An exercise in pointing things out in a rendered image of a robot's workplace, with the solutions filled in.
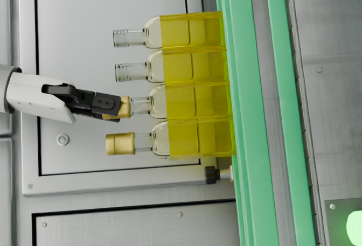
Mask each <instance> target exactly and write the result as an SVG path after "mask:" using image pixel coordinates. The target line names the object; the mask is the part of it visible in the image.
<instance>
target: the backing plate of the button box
mask: <svg viewBox="0 0 362 246"><path fill-rule="evenodd" d="M324 206H325V213H326V221H327V226H328V234H329V242H330V246H356V245H354V244H352V242H351V240H350V238H349V236H348V234H347V220H348V216H349V215H350V214H351V213H353V212H356V211H362V198H349V199H335V200H324Z"/></svg>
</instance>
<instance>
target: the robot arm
mask: <svg viewBox="0 0 362 246"><path fill-rule="evenodd" d="M120 103H121V97H120V96H116V95H110V94H105V93H99V92H96V94H95V92H93V91H89V90H82V89H76V87H75V85H74V84H73V83H72V82H70V81H67V80H63V79H58V78H52V77H48V76H42V75H34V74H28V73H22V69H21V68H20V67H14V66H8V65H2V64H0V112H2V113H7V114H13V113H14V112H15V110H18V111H21V112H24V113H27V114H31V115H35V116H40V117H44V118H49V119H52V120H57V121H62V122H66V123H71V124H72V123H74V122H75V120H76V119H75V117H74V116H73V114H77V115H81V116H86V117H91V118H96V119H99V120H104V119H103V118H102V114H104V115H110V116H117V115H118V113H119V108H120ZM105 121H111V122H116V123H118V122H119V121H120V118H117V119H109V120H105Z"/></svg>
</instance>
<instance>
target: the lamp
mask: <svg viewBox="0 0 362 246"><path fill-rule="evenodd" d="M347 234H348V236H349V238H350V240H351V242H352V244H354V245H356V246H362V211H356V212H353V213H351V214H350V215H349V216H348V220H347Z"/></svg>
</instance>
